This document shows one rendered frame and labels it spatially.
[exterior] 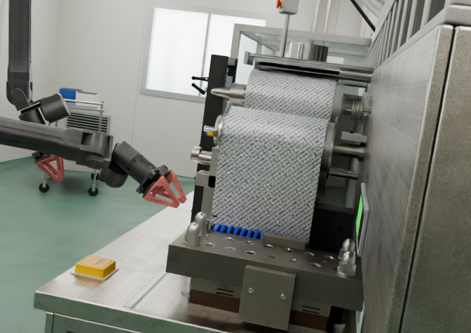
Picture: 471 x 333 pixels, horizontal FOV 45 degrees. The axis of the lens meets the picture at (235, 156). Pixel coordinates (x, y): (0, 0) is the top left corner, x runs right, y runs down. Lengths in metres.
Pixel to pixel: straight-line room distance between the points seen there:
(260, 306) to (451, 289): 0.72
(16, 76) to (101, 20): 5.99
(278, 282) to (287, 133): 0.35
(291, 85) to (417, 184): 1.11
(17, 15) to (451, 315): 1.36
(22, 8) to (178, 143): 5.69
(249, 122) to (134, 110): 6.08
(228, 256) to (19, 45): 0.81
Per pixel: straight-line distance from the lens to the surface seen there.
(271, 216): 1.31
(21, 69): 1.60
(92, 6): 7.63
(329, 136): 1.28
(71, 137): 1.34
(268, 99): 1.52
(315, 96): 1.51
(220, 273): 1.16
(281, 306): 1.13
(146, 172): 1.34
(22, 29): 1.60
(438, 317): 0.47
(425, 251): 0.45
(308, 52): 1.99
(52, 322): 1.26
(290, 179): 1.29
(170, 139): 7.20
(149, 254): 1.51
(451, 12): 0.45
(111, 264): 1.35
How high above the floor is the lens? 1.38
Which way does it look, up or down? 8 degrees down
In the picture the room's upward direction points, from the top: 8 degrees clockwise
